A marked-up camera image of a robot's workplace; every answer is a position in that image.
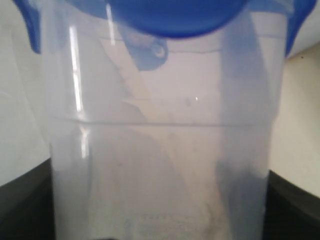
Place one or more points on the blue plastic lid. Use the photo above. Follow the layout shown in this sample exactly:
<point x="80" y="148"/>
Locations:
<point x="146" y="25"/>

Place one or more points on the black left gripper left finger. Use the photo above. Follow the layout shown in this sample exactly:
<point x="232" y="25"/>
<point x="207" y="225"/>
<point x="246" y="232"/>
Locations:
<point x="26" y="206"/>

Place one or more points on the white backdrop curtain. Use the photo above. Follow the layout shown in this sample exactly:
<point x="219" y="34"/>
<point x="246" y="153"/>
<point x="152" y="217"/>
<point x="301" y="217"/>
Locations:
<point x="23" y="133"/>

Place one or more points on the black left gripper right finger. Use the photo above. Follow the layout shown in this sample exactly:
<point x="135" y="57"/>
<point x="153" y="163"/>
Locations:
<point x="291" y="212"/>

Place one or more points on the clear plastic container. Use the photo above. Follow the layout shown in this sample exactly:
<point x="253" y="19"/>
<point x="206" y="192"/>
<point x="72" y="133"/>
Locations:
<point x="160" y="139"/>

